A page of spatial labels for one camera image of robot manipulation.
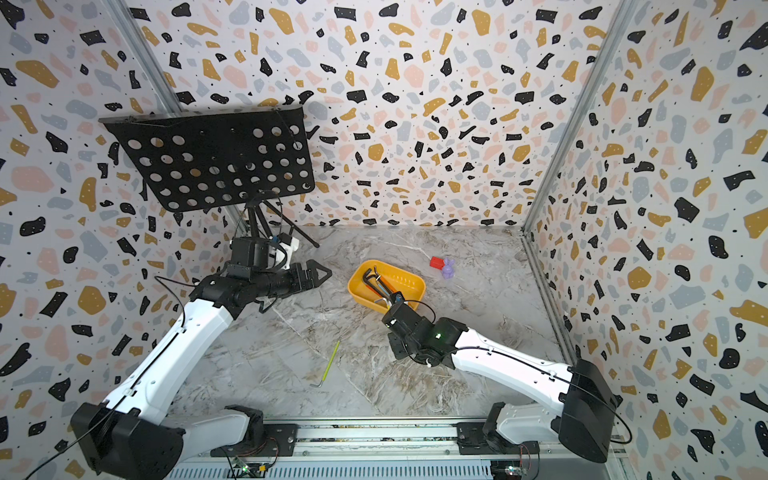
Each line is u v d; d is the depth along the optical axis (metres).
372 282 1.05
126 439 0.37
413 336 0.57
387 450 0.73
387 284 1.05
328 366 0.86
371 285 1.03
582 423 0.38
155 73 0.78
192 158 0.72
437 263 1.08
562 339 0.96
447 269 1.04
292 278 0.66
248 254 0.57
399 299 0.70
